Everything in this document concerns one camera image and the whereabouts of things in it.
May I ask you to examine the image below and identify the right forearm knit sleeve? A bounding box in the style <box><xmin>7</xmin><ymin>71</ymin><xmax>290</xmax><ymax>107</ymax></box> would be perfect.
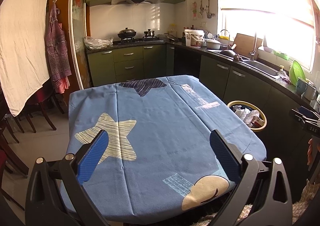
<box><xmin>193</xmin><ymin>180</ymin><xmax>319</xmax><ymax>226</ymax></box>

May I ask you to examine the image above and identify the yellow rimmed trash bin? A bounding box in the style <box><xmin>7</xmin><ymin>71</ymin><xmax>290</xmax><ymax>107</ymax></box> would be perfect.
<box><xmin>227</xmin><ymin>101</ymin><xmax>267</xmax><ymax>133</ymax></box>

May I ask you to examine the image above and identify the steel kitchen sink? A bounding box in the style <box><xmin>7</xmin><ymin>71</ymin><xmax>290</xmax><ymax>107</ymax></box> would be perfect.
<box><xmin>243</xmin><ymin>60</ymin><xmax>278</xmax><ymax>77</ymax></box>

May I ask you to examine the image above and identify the person right hand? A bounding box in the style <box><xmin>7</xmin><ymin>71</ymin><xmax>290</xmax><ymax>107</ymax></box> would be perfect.
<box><xmin>307</xmin><ymin>139</ymin><xmax>313</xmax><ymax>165</ymax></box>

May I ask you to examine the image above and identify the steel mug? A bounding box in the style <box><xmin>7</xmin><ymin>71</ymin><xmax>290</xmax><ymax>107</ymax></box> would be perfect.
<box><xmin>303</xmin><ymin>83</ymin><xmax>317</xmax><ymax>101</ymax></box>

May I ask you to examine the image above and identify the tall chrome sink faucet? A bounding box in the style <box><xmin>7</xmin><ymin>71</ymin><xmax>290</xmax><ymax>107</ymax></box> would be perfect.
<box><xmin>250</xmin><ymin>33</ymin><xmax>257</xmax><ymax>61</ymax></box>

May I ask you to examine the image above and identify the wooden cutting board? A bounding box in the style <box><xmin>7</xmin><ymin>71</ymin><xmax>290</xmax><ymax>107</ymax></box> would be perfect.
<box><xmin>233</xmin><ymin>33</ymin><xmax>263</xmax><ymax>58</ymax></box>

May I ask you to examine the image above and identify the dark wooden chair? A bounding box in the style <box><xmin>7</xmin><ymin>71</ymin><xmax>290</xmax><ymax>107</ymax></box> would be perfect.
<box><xmin>22</xmin><ymin>79</ymin><xmax>65</xmax><ymax>133</ymax></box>

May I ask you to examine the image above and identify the blue star tablecloth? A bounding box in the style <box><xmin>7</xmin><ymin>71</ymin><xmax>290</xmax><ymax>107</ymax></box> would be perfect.
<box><xmin>67</xmin><ymin>75</ymin><xmax>266</xmax><ymax>224</ymax></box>

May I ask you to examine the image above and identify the white enamel pot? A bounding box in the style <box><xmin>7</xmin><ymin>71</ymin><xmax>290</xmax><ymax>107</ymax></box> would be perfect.
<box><xmin>204</xmin><ymin>39</ymin><xmax>221</xmax><ymax>50</ymax></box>

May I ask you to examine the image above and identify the glass sliding door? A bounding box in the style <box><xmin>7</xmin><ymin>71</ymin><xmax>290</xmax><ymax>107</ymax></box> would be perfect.
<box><xmin>68</xmin><ymin>0</ymin><xmax>91</xmax><ymax>90</ymax></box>

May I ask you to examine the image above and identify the white plastic bucket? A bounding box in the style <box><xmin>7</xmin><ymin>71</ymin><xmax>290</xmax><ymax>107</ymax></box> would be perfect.
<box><xmin>184</xmin><ymin>29</ymin><xmax>204</xmax><ymax>48</ymax></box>

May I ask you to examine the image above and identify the white hanging sheet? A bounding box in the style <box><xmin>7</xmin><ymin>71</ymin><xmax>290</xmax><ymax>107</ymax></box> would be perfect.
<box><xmin>1</xmin><ymin>0</ymin><xmax>49</xmax><ymax>116</ymax></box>

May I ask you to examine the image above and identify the clear plastic bag on counter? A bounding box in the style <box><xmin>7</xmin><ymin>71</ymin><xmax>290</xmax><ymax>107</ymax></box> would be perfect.
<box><xmin>84</xmin><ymin>36</ymin><xmax>113</xmax><ymax>50</ymax></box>

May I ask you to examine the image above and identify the small steel pot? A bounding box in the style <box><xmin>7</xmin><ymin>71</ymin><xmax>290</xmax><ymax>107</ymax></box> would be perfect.
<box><xmin>144</xmin><ymin>28</ymin><xmax>155</xmax><ymax>38</ymax></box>

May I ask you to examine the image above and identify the black wok with lid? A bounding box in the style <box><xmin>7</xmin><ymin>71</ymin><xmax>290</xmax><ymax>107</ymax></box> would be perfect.
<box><xmin>118</xmin><ymin>27</ymin><xmax>137</xmax><ymax>40</ymax></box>

